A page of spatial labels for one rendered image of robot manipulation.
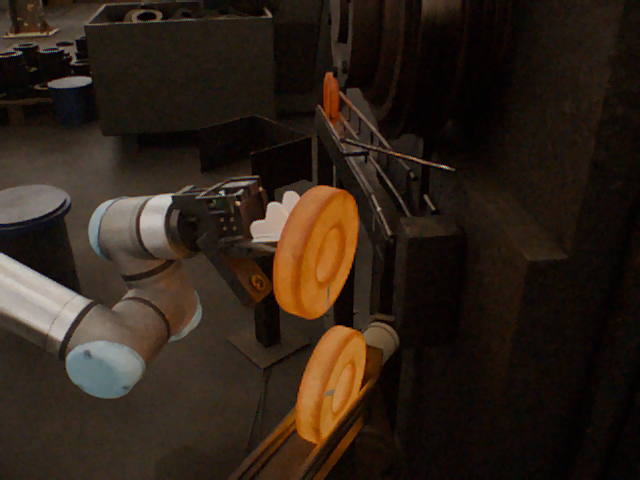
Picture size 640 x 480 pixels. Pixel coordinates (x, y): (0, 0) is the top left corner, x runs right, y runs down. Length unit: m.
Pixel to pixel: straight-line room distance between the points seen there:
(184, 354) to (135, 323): 1.18
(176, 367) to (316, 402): 1.26
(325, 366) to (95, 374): 0.30
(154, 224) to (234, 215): 0.13
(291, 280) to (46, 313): 0.35
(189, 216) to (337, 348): 0.26
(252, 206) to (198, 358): 1.28
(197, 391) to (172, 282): 1.01
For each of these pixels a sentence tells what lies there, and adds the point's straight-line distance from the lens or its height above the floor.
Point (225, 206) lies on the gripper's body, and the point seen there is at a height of 0.96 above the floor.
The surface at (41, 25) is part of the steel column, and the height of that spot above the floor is 0.12.
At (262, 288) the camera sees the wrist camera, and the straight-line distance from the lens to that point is 0.80.
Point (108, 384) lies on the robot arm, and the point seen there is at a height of 0.73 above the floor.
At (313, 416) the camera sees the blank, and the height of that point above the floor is 0.72.
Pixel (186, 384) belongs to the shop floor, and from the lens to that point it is 1.91.
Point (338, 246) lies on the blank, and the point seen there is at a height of 0.90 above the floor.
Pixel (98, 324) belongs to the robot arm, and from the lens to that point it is 0.83.
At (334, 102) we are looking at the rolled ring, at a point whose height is 0.65.
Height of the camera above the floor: 1.27
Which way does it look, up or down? 29 degrees down
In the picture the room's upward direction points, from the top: straight up
